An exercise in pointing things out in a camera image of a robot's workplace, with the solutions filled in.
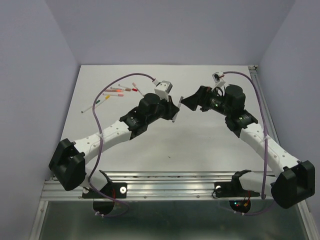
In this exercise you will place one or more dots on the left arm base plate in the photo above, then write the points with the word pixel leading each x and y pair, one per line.
pixel 116 190

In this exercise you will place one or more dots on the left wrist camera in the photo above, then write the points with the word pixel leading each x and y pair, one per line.
pixel 162 89

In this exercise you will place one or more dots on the tan orange highlighter pen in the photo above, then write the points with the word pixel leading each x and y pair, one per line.
pixel 111 90

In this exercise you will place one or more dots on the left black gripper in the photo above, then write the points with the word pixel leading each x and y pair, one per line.
pixel 171 108

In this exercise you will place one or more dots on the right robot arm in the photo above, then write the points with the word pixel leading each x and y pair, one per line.
pixel 292 180

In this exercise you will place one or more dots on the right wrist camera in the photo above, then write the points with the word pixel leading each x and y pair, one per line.
pixel 218 76

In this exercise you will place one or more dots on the long white green-tip pen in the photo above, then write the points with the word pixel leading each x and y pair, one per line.
pixel 89 107

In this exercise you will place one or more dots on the aluminium front rail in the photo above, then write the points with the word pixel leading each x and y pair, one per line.
pixel 176 186

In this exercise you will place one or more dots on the peach orange marker pen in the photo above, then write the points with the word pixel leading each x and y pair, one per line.
pixel 137 88

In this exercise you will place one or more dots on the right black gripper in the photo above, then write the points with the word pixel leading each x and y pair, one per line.
pixel 201 96

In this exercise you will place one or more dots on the grey marker pen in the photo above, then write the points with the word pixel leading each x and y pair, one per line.
pixel 180 102

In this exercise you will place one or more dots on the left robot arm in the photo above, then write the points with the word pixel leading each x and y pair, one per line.
pixel 70 158

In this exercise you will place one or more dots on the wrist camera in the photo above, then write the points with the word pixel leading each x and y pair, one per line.
pixel 218 76
pixel 162 89

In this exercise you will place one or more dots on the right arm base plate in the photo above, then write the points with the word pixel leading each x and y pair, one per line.
pixel 229 189

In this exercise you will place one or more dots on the red marker pen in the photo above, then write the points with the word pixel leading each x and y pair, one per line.
pixel 123 86

